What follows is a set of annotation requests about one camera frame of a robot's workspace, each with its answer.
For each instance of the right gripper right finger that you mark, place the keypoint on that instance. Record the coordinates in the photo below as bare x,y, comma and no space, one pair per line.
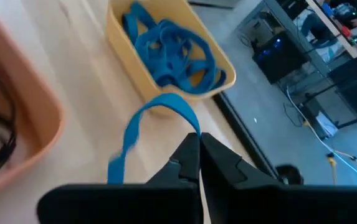
259,205

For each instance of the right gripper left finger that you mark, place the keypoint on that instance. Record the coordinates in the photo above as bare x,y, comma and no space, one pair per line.
119,205

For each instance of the white floor box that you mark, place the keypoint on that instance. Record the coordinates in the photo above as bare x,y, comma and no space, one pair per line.
327,124

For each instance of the orange plastic basket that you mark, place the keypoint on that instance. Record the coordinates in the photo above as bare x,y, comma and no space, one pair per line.
35,109

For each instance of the black shiny floor object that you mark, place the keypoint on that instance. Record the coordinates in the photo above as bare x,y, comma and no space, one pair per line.
278,59

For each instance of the yellow plastic basket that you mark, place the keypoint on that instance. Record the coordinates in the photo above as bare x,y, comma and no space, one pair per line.
125,53

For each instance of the wood-edged desk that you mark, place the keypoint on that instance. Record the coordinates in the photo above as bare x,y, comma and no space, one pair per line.
334,29

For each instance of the black frame clamp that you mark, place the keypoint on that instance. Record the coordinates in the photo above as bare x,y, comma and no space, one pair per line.
290,174

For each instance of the black aluminium table frame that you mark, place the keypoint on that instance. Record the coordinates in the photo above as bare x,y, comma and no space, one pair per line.
243,130

